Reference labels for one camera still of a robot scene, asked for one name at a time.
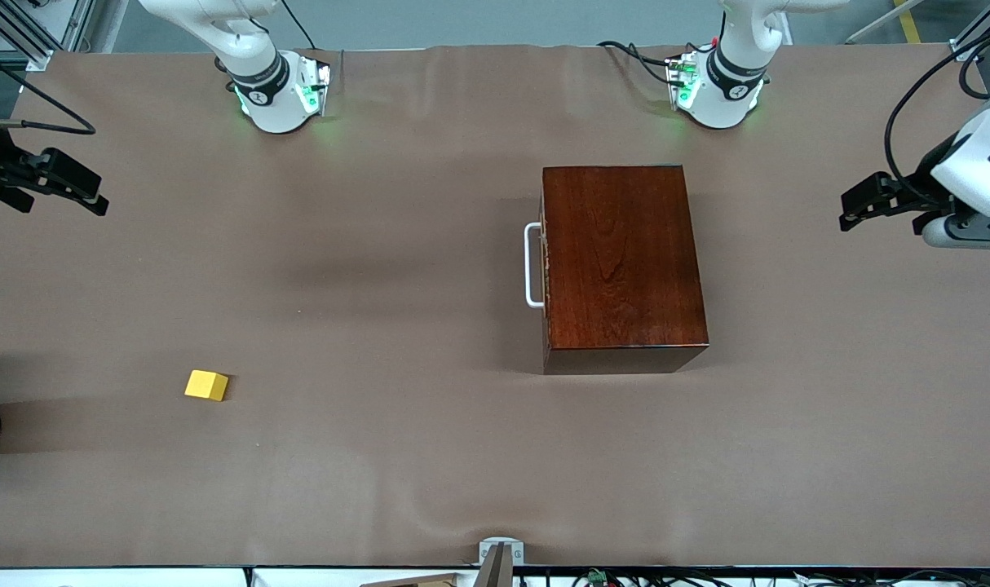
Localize yellow block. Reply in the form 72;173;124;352
184;369;230;403

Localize brown table cover sheet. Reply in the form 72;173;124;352
0;42;990;569

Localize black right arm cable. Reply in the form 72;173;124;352
0;45;97;136

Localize dark wooden drawer cabinet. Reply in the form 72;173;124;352
540;165;710;376

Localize black base cable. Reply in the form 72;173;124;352
279;0;317;51
597;39;677;85

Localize grey metal camera bracket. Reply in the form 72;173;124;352
472;536;525;587

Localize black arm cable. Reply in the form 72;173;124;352
884;29;990;210
0;45;97;136

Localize aluminium frame profile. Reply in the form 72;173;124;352
950;0;990;63
0;0;96;73

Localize light wooden board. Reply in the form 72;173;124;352
360;573;460;587

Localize tangled black cables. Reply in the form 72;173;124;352
572;568;990;587

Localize white metal drawer handle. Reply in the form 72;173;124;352
524;222;546;309

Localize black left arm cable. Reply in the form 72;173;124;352
884;29;990;210

